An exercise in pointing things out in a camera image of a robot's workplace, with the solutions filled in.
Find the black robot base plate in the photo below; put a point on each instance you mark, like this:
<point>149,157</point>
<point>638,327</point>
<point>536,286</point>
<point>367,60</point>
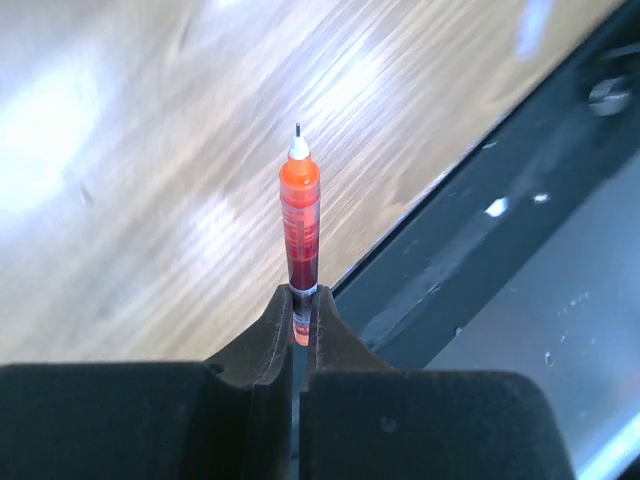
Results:
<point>459,247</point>

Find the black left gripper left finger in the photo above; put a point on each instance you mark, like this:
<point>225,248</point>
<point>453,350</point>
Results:
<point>245,405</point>

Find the red pen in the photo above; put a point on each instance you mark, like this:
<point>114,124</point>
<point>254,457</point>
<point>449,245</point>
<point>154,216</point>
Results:
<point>300,194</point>

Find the aluminium frame rails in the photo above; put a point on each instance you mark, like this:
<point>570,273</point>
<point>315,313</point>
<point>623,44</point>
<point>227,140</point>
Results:
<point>569,320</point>

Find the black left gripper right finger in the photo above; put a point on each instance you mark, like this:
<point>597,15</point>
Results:
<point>353,408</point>

